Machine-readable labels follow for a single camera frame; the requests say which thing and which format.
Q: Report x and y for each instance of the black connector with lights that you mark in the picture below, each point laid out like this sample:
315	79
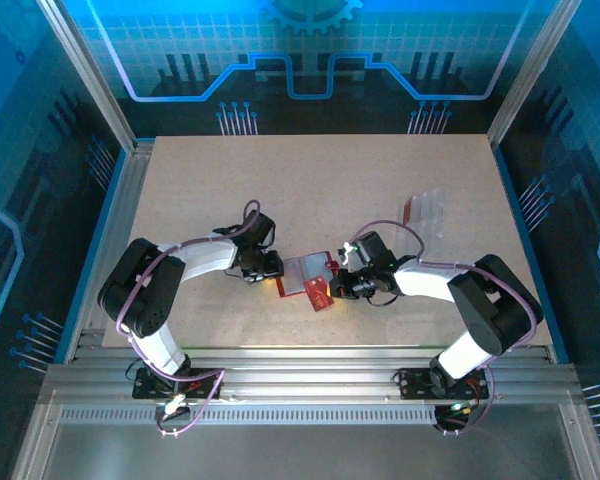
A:
450	417

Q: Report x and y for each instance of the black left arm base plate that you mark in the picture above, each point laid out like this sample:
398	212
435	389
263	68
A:
144	386

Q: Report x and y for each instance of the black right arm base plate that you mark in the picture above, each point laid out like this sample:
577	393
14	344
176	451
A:
414	385

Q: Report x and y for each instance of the grey metal bench panel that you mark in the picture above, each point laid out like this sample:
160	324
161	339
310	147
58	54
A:
305	450

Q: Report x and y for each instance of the aluminium frame cross rail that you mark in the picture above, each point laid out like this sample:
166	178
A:
305	375

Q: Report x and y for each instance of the blue table edge strip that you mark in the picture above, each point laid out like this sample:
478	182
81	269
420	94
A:
560	354
64	345

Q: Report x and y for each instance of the clear acrylic card stand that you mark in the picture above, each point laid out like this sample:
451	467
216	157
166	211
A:
430	220

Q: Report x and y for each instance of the red leather card holder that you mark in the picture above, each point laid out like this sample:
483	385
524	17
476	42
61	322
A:
297	275

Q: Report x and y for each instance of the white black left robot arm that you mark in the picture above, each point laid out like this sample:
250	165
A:
140	295

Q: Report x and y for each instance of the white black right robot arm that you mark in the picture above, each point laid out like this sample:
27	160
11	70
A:
495	305

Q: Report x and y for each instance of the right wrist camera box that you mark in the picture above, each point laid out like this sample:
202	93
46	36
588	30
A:
349	251

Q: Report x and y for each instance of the aluminium frame post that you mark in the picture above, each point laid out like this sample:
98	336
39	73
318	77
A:
532	75
90	75

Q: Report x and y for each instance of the aluminium side rail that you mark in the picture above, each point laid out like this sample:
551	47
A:
127	200

